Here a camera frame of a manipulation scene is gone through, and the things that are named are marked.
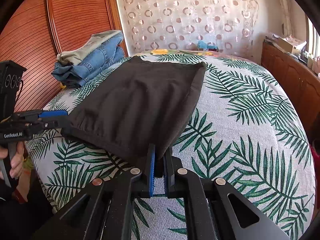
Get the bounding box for cardboard box on cabinet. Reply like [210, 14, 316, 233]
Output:
[277, 36, 306, 54]

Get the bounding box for blue plush toy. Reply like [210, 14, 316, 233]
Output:
[197, 40, 219, 52]

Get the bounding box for folded blue jeans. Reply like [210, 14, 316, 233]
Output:
[52, 36, 125, 88]

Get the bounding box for folded beige pants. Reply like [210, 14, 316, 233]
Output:
[56, 30, 123, 66]

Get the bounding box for black shorts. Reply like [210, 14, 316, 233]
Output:
[62, 56, 206, 166]

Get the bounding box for wooden sideboard cabinet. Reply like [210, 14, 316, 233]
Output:
[261, 40, 320, 142]

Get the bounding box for wooden louvered wardrobe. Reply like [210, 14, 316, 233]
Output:
[1, 0, 122, 112]

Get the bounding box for pink bottle on cabinet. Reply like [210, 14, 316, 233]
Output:
[312, 57, 320, 75]

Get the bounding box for window with wooden frame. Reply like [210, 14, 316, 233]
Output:
[305, 15, 319, 61]

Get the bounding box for window drape curtain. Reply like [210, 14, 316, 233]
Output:
[279, 0, 293, 37]

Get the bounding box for floral blanket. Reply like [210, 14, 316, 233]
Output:
[136, 49, 253, 63]

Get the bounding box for circle-patterned sheer curtain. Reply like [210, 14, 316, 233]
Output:
[118, 0, 259, 58]

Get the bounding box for person's left hand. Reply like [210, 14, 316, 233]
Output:
[1, 141, 24, 180]

